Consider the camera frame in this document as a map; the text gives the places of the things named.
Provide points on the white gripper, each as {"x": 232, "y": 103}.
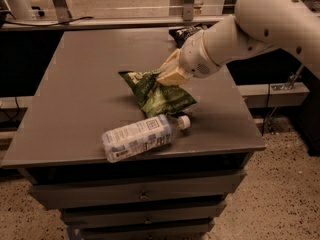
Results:
{"x": 196, "y": 55}

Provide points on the green jalapeno chip bag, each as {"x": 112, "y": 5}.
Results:
{"x": 154, "y": 98}

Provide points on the blue label plastic bottle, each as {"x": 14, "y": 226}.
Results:
{"x": 136, "y": 138}

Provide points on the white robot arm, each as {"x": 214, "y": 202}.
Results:
{"x": 255, "y": 28}

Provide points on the blue chip bag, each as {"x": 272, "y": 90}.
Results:
{"x": 182, "y": 34}

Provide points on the grey drawer cabinet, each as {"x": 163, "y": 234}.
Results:
{"x": 58, "y": 145}

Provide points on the top drawer knob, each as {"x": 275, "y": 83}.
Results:
{"x": 144, "y": 196}

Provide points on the white pipe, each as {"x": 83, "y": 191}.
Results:
{"x": 21, "y": 9}

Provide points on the metal guard rail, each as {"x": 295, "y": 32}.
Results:
{"x": 91, "y": 23}

